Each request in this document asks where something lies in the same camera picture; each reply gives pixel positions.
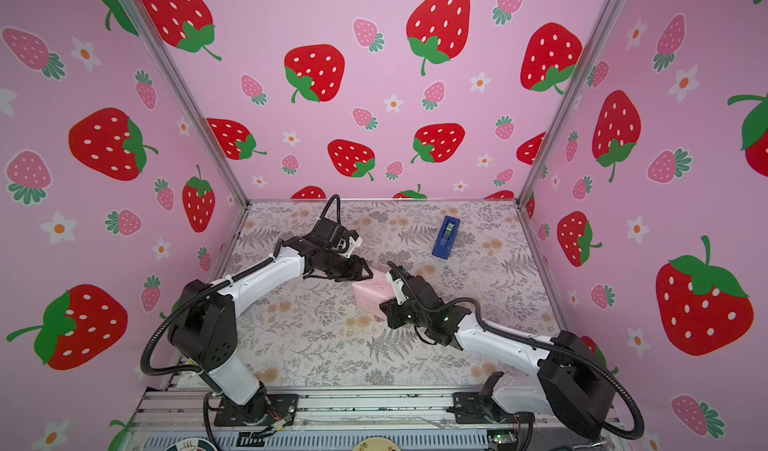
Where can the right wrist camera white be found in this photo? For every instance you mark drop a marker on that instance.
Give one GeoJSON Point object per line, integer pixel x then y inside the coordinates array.
{"type": "Point", "coordinates": [397, 283]}

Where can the blue tape dispenser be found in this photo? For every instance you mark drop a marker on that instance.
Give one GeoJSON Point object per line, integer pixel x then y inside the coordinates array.
{"type": "Point", "coordinates": [446, 237]}

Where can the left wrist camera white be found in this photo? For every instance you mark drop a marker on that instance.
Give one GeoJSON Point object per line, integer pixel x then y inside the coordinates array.
{"type": "Point", "coordinates": [349, 244]}

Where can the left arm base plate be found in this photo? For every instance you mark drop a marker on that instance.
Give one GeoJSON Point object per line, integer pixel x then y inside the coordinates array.
{"type": "Point", "coordinates": [260, 411]}

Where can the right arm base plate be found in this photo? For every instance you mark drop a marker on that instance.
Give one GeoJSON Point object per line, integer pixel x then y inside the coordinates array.
{"type": "Point", "coordinates": [479, 407]}

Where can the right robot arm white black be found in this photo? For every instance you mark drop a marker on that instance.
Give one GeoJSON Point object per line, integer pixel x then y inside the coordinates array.
{"type": "Point", "coordinates": [573, 385]}

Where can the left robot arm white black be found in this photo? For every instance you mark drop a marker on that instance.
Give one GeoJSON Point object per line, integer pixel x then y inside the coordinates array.
{"type": "Point", "coordinates": [200, 336]}

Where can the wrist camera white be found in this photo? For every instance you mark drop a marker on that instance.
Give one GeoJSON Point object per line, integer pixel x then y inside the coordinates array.
{"type": "Point", "coordinates": [397, 283]}
{"type": "Point", "coordinates": [349, 244]}

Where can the purple wrapping paper sheet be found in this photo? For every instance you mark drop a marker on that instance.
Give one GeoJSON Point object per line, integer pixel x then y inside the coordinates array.
{"type": "Point", "coordinates": [369, 294]}

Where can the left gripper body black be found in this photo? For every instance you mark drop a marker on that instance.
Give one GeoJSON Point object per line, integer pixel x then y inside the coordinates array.
{"type": "Point", "coordinates": [337, 267]}

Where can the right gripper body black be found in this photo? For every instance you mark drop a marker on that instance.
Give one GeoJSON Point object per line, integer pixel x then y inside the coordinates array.
{"type": "Point", "coordinates": [403, 313]}

